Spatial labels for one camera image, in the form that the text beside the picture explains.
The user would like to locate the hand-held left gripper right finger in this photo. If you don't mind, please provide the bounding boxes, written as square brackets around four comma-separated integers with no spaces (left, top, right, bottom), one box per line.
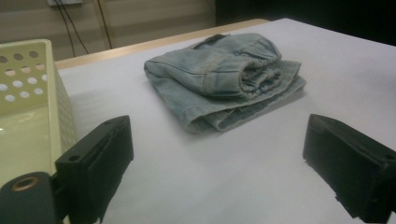
[302,113,396,224]

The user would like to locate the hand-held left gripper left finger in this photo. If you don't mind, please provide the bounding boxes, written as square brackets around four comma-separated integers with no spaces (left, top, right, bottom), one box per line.
[55,115,135,224]

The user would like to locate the pale yellow perforated plastic basket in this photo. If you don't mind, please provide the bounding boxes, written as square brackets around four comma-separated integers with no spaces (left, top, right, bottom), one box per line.
[0,38,78,188]

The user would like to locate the light blue denim pants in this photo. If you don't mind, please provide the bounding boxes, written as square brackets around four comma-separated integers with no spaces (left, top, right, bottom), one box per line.
[143,32,307,134]

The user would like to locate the white table cover sheet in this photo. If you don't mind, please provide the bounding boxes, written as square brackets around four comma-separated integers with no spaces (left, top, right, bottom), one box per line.
[57,18,396,224]

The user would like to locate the black wall cable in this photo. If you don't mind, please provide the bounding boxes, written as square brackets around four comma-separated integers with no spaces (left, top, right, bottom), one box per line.
[63,0,91,55]
[55,0,77,58]

